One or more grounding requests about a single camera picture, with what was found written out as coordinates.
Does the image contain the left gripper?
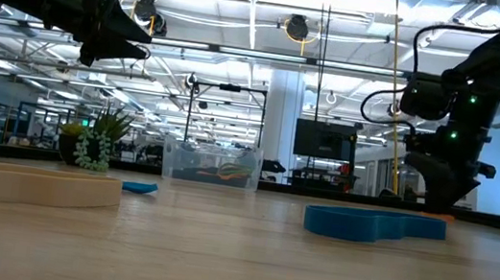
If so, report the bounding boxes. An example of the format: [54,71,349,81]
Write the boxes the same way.
[0,0,157,74]

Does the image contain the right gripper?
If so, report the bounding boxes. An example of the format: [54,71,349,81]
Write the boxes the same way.
[398,125,500,220]

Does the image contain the blue tray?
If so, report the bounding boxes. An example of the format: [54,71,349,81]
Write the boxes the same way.
[300,199,450,254]

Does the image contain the small blue rubber band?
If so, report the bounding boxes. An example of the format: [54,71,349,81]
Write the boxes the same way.
[120,177,160,198]

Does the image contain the black rubber band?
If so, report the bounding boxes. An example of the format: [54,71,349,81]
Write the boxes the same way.
[171,161,227,186]

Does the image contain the light wooden board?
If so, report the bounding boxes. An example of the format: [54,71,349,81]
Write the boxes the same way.
[0,160,125,226]

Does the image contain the clear plastic bin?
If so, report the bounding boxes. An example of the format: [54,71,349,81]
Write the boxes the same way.
[158,132,266,194]

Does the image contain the artificial potted succulent plant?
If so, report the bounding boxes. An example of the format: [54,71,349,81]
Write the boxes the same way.
[54,98,137,176]

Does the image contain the black monitor on stand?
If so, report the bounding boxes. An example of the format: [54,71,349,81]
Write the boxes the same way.
[287,114,364,195]

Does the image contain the black background robot gripper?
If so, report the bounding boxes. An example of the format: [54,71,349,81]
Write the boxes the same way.
[260,158,289,176]

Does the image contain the white building column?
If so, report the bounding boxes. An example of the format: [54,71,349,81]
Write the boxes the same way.
[255,67,309,185]

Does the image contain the ceiling cable reel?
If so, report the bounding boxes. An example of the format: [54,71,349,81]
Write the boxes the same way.
[280,12,324,48]
[128,0,173,38]

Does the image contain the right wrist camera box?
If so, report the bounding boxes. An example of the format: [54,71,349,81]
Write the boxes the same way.
[401,126,434,158]

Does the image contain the yellow hanging cable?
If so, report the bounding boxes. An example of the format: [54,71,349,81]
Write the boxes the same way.
[368,0,425,196]

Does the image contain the black aluminium table frame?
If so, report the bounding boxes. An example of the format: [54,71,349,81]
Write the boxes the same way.
[0,141,500,233]

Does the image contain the black hanging cable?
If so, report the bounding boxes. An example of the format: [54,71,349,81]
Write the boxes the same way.
[304,0,336,121]

